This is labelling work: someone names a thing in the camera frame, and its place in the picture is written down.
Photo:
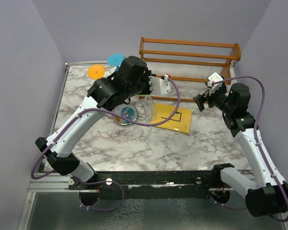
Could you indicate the chrome wine glass rack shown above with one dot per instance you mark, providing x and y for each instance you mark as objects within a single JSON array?
[{"x": 126, "y": 113}]

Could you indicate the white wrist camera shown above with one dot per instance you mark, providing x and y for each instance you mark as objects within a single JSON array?
[
  {"x": 160, "y": 86},
  {"x": 213, "y": 82}
]

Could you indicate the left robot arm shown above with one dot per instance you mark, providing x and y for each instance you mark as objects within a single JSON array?
[{"x": 58, "y": 147}]

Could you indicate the blue plastic wine glass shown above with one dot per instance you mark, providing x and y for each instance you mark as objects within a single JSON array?
[{"x": 115, "y": 60}]

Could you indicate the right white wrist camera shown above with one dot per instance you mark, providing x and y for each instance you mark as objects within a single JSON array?
[{"x": 213, "y": 82}]

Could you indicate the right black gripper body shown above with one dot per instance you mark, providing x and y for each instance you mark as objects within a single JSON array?
[{"x": 219, "y": 99}]

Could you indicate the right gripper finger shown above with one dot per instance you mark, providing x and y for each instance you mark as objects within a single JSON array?
[
  {"x": 202, "y": 97},
  {"x": 199, "y": 104}
]

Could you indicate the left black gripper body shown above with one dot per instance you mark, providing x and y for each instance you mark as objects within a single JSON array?
[{"x": 143, "y": 87}]

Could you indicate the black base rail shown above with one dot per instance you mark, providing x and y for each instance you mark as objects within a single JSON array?
[{"x": 151, "y": 184}]

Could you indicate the clear small glass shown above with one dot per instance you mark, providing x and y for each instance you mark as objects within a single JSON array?
[{"x": 221, "y": 137}]

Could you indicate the orange plastic wine glass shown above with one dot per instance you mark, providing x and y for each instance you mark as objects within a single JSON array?
[{"x": 96, "y": 71}]

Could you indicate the yellow book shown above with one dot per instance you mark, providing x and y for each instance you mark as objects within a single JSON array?
[{"x": 180, "y": 122}]

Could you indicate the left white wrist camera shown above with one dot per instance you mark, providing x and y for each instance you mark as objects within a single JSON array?
[{"x": 160, "y": 86}]

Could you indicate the wooden shelf rack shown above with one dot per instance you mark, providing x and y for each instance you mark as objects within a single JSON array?
[{"x": 189, "y": 66}]

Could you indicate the clear champagne flute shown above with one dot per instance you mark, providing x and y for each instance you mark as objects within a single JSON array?
[{"x": 150, "y": 111}]

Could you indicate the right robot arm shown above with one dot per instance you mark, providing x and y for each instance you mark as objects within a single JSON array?
[{"x": 267, "y": 194}]

